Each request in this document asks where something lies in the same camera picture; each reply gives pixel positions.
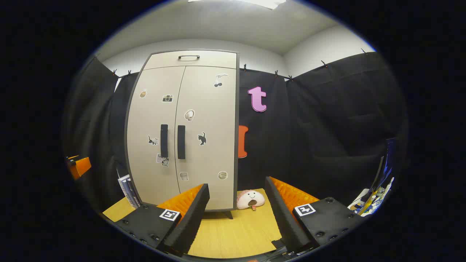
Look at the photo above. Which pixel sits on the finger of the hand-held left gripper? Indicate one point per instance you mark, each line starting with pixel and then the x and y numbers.
pixel 80 166

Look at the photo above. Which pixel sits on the beige door with camera sticker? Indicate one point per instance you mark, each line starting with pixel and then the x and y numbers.
pixel 145 120

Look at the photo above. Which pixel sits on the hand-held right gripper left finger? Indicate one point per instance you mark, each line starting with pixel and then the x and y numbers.
pixel 189 222

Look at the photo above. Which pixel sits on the beige door with headphone sticker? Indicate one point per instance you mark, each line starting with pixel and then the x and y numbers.
pixel 211 156

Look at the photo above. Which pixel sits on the ceiling light panel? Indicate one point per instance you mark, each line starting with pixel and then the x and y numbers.
pixel 262 3

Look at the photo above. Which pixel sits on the black backdrop cloth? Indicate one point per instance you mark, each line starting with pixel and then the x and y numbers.
pixel 327 127

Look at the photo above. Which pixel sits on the pile of colourful items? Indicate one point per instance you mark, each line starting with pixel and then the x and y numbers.
pixel 375 198

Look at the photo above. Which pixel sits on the pink smiling plush toy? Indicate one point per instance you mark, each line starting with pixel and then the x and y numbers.
pixel 249 198

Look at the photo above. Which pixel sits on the beige double-door shoe cabinet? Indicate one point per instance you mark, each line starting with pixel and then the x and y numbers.
pixel 218 60

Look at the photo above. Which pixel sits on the stack of books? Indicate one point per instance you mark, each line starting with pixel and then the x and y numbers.
pixel 128 189

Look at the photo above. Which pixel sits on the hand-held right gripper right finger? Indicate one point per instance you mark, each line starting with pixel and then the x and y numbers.
pixel 285 222

